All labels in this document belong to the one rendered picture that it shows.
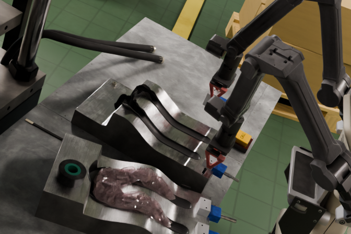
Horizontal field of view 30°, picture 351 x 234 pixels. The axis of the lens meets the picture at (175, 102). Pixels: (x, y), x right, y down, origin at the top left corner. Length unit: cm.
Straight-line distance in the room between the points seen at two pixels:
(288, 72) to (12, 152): 92
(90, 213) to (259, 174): 199
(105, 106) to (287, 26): 191
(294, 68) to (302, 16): 234
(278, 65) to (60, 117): 93
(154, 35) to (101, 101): 68
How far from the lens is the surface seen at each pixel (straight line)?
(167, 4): 493
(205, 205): 203
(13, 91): 233
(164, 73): 265
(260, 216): 349
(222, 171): 215
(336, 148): 176
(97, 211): 188
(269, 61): 159
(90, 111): 222
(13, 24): 225
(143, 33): 285
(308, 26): 396
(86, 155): 197
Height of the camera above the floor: 222
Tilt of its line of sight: 34 degrees down
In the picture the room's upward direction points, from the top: 24 degrees clockwise
